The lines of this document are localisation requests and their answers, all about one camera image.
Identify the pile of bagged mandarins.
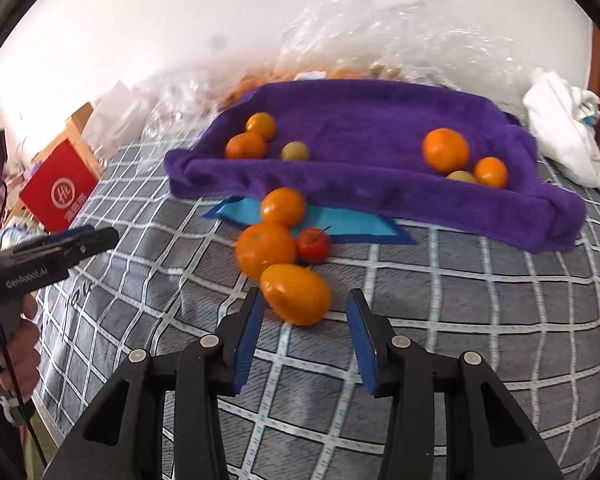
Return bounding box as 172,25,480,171
225,62,406,106

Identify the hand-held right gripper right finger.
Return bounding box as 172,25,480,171
345,288,566,480

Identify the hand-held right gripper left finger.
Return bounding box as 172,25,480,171
42,287,267,480

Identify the white plastic bag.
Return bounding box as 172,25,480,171
80,80,153,151

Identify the wooden chair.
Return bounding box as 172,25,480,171
65,102,111,181

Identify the small clear plastic bag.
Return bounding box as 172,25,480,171
142,77,241,141

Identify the grey checked blanket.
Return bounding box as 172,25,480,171
30,130,600,480

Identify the red paper bag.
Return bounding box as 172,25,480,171
19,139,103,233

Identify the purple towel-covered tray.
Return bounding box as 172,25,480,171
164,80,587,253

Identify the oval orange fruit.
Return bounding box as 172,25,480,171
260,263,333,327

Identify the white crumpled cloth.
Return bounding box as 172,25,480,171
522,67,600,188

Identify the person's left hand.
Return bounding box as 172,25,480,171
0,295,42,402

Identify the large orange mandarin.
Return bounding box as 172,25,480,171
235,222,298,283

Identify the large mandarin with stem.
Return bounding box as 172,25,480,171
422,128,471,173

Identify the small red fruit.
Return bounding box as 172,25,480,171
296,227,332,264

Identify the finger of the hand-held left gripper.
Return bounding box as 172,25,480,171
47,227,120,267
45,226,99,242

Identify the large clear plastic bag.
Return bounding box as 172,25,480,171
275,0,526,91

